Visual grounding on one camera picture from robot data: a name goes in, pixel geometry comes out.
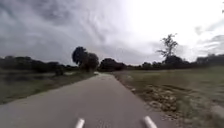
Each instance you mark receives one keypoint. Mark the dark bush clump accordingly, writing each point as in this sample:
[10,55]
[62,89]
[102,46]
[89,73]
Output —
[110,64]

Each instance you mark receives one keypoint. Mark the dark round tree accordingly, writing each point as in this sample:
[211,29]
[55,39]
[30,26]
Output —
[85,59]

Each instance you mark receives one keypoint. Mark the grey asphalt path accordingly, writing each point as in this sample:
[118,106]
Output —
[96,100]

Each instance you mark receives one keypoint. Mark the tall thin tree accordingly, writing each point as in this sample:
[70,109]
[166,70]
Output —
[169,46]

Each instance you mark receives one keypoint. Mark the robot's own part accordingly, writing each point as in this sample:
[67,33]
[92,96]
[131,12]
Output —
[149,122]
[79,123]

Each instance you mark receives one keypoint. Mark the row of dark trees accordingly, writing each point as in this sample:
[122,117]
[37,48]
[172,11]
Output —
[186,62]

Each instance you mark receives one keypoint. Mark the grass field with bare patches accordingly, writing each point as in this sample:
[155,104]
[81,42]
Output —
[186,86]

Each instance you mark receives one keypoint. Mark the dark hedge line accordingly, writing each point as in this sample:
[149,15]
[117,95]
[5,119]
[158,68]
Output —
[30,64]

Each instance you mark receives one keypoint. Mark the grass verge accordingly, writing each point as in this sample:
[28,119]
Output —
[30,85]

